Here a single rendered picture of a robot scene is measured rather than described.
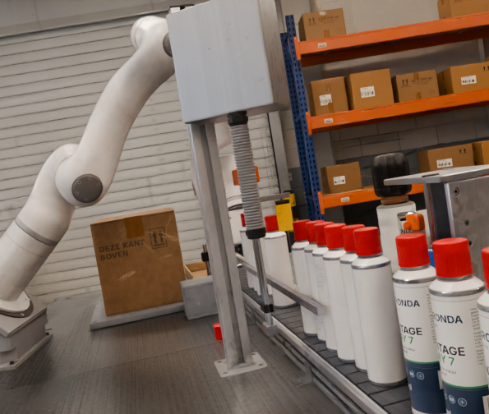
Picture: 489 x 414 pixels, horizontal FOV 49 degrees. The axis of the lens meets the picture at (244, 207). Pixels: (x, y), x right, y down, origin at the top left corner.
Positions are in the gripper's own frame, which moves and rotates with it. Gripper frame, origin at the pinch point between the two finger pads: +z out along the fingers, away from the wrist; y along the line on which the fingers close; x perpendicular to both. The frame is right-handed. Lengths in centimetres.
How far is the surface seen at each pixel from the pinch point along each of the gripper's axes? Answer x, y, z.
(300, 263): -54, -2, 12
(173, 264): 9.6, -20.4, -5.4
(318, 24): 233, 154, -240
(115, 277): 10.1, -37.2, -5.2
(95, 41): 319, -37, -308
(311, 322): -50, -2, 22
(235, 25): -72, -8, -25
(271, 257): -31.0, -1.4, 5.8
